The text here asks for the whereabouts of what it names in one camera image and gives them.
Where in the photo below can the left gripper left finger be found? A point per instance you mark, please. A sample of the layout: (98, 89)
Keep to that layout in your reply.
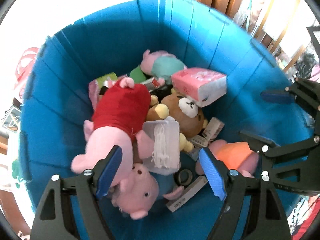
(54, 218)

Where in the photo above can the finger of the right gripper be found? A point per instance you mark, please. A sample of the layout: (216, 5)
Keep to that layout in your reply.
(257, 143)
(277, 96)

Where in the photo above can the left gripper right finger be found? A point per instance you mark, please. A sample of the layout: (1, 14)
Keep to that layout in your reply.
(266, 218)

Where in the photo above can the clear floss pick box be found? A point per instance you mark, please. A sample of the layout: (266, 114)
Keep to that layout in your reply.
(165, 153)

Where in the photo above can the pink pig plush orange dress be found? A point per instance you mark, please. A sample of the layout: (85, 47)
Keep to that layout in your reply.
(236, 156)

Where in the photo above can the white long carton box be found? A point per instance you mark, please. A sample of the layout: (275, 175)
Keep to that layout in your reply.
(187, 194)

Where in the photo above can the brown bear plush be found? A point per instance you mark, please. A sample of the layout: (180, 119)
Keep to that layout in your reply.
(187, 113)

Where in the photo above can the pink tissue pack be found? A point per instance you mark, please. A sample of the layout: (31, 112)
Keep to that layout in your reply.
(202, 86)

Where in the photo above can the blue plastic storage crate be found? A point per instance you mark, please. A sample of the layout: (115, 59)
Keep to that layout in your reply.
(77, 65)

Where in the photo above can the pink pig plush red dress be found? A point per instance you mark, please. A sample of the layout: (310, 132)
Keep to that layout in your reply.
(117, 121)

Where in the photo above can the pink pig plush teal dress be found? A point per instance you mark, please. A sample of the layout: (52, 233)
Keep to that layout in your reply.
(159, 64)

